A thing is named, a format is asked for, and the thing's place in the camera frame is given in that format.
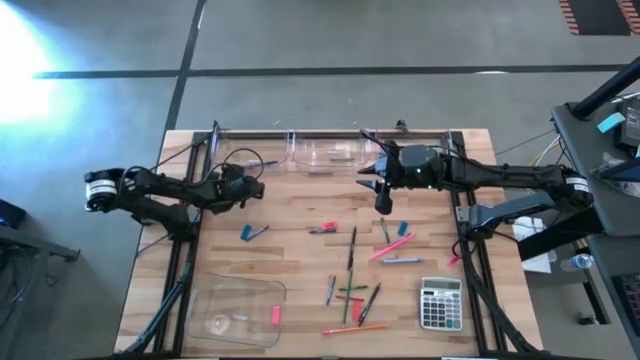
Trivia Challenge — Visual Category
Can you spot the white cable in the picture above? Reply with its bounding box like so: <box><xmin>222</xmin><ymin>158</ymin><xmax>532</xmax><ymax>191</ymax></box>
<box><xmin>537</xmin><ymin>134</ymin><xmax>565</xmax><ymax>166</ymax></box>

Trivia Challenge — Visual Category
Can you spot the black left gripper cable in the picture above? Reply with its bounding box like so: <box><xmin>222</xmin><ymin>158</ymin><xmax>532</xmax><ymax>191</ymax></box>
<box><xmin>218</xmin><ymin>146</ymin><xmax>267</xmax><ymax>182</ymax></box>

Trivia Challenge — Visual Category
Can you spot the black and silver pen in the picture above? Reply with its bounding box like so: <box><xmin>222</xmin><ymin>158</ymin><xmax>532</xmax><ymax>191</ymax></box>
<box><xmin>358</xmin><ymin>282</ymin><xmax>382</xmax><ymax>328</ymax></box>

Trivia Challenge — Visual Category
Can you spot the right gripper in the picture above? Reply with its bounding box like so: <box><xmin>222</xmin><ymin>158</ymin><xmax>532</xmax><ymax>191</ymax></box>
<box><xmin>355</xmin><ymin>139</ymin><xmax>404</xmax><ymax>216</ymax></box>

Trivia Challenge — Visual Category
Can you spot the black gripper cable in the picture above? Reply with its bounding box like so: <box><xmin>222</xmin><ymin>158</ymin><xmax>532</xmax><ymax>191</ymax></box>
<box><xmin>218</xmin><ymin>146</ymin><xmax>267</xmax><ymax>182</ymax></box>
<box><xmin>358</xmin><ymin>128</ymin><xmax>401</xmax><ymax>156</ymax></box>

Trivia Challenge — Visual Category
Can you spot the yellow cable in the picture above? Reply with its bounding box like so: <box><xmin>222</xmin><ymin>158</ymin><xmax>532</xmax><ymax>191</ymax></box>
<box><xmin>529</xmin><ymin>147</ymin><xmax>561</xmax><ymax>169</ymax></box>

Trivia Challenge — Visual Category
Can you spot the dark keyboard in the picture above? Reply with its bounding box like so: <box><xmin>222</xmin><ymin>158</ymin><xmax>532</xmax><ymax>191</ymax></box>
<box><xmin>612</xmin><ymin>272</ymin><xmax>640</xmax><ymax>346</ymax></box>

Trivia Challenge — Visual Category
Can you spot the clear water bottle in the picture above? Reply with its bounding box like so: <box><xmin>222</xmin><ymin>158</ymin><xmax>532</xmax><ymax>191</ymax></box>
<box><xmin>559</xmin><ymin>253</ymin><xmax>595</xmax><ymax>273</ymax></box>

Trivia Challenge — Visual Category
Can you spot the black mat with striped edges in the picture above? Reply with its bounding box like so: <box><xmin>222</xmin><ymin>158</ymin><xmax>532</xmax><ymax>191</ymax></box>
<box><xmin>558</xmin><ymin>0</ymin><xmax>640</xmax><ymax>37</ymax></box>

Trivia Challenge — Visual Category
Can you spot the black diagonal pole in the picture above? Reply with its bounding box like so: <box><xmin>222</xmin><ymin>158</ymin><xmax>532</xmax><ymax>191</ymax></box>
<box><xmin>569</xmin><ymin>58</ymin><xmax>640</xmax><ymax>121</ymax></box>

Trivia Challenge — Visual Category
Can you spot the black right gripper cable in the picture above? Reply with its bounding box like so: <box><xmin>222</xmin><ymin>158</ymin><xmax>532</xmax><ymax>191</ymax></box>
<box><xmin>358</xmin><ymin>128</ymin><xmax>401</xmax><ymax>156</ymax></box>

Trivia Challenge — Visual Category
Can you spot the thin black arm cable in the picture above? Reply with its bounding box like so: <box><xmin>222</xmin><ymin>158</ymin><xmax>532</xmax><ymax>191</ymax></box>
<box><xmin>148</xmin><ymin>138</ymin><xmax>214</xmax><ymax>172</ymax></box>

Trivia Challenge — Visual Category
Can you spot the black floor cable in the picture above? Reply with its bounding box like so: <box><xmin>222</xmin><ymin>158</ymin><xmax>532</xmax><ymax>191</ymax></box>
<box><xmin>494</xmin><ymin>128</ymin><xmax>556</xmax><ymax>156</ymax></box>

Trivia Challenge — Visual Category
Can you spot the grey desk calculator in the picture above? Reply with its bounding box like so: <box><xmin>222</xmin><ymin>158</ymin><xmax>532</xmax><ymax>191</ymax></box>
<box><xmin>419</xmin><ymin>277</ymin><xmax>464</xmax><ymax>333</ymax></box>

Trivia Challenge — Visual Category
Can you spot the dark tablet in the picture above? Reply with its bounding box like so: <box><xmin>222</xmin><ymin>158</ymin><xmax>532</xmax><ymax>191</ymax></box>
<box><xmin>591</xmin><ymin>157</ymin><xmax>640</xmax><ymax>184</ymax></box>

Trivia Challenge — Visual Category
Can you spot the black desk support beam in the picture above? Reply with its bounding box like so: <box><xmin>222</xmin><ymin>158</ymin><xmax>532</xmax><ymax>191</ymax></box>
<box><xmin>517</xmin><ymin>214</ymin><xmax>609</xmax><ymax>262</ymax></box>

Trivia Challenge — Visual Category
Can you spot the orange pencil with pink eraser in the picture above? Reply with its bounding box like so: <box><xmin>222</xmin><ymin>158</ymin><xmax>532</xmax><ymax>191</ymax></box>
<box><xmin>320</xmin><ymin>323</ymin><xmax>391</xmax><ymax>336</ymax></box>

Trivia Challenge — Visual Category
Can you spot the blue sticky note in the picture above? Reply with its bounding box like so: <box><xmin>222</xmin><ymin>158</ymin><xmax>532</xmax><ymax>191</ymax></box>
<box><xmin>596</xmin><ymin>111</ymin><xmax>627</xmax><ymax>135</ymax></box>

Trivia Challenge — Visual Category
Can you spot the black box on floor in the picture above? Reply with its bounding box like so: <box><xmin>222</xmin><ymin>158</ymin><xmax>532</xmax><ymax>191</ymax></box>
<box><xmin>0</xmin><ymin>198</ymin><xmax>29</xmax><ymax>230</ymax></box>

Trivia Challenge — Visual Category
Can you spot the white paper sheet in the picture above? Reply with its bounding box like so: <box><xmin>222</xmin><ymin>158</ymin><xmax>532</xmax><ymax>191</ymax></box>
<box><xmin>512</xmin><ymin>215</ymin><xmax>559</xmax><ymax>275</ymax></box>

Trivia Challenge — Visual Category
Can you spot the grey side desk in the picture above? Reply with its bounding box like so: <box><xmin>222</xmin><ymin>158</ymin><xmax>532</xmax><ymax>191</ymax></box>
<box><xmin>551</xmin><ymin>97</ymin><xmax>640</xmax><ymax>360</ymax></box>

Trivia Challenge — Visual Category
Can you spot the large clear plastic bin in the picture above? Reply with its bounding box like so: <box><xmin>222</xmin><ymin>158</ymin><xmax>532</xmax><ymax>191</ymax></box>
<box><xmin>184</xmin><ymin>272</ymin><xmax>288</xmax><ymax>349</ymax></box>

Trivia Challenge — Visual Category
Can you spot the black floor stand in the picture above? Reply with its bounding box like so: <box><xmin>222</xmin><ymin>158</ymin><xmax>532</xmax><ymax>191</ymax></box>
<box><xmin>0</xmin><ymin>225</ymin><xmax>81</xmax><ymax>321</ymax></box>

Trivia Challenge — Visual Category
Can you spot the black box device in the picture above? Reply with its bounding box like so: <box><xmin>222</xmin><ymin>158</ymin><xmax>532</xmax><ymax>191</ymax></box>
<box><xmin>613</xmin><ymin>95</ymin><xmax>640</xmax><ymax>157</ymax></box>

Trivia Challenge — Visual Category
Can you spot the long dark pen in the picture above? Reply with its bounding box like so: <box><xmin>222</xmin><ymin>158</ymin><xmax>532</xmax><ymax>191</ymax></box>
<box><xmin>347</xmin><ymin>226</ymin><xmax>359</xmax><ymax>272</ymax></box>

